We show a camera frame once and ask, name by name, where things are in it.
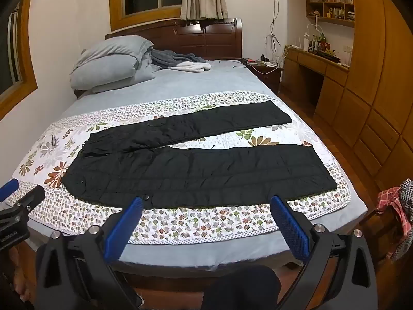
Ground wooden desk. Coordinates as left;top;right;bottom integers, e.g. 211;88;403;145
280;46;352;118

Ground black white checkered cloth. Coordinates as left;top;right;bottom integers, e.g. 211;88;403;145
398;178;413;202

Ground person's foot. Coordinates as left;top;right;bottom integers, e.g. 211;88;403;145
7;249;33;303

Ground small wooden framed window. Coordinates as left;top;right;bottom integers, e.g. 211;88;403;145
0;2;38;117

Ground wooden nightstand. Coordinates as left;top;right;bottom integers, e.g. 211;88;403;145
247;59;284;95

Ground grey and white fleece blanket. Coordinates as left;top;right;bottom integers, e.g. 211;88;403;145
150;49;212;72

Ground red plaid cloth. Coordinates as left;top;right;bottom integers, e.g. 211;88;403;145
376;185;413;261

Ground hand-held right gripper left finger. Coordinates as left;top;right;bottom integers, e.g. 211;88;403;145
35;196;144;310

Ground hanging cables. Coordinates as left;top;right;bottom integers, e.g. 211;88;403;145
264;0;286;66

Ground grey folded duvet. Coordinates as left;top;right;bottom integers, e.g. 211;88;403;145
75;35;155;71

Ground wooden chair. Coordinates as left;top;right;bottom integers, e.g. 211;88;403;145
358;200;402;263

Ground white desk lamp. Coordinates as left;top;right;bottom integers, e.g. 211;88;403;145
305;22;325;53

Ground grey pillow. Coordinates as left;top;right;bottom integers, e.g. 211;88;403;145
70;55;157;94

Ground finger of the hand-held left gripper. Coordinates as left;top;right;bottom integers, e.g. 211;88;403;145
5;185;46;215
0;178;19;202

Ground person's leg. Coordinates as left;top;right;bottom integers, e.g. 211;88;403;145
202;265;282;310

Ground floral quilt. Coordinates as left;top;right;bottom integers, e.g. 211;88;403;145
13;90;352;245

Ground wooden headboard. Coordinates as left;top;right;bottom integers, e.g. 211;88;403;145
105;18;243;61

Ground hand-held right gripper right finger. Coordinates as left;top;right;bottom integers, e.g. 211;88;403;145
270;195;379;310

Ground black cable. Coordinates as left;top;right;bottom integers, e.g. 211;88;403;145
219;58;250;69

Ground bed with grey sheet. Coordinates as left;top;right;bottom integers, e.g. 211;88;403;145
0;59;368;293

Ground wooden wall shelf with books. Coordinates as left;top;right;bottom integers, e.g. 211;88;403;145
305;0;355;28

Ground black pants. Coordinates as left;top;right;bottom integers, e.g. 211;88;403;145
63;101;338;209

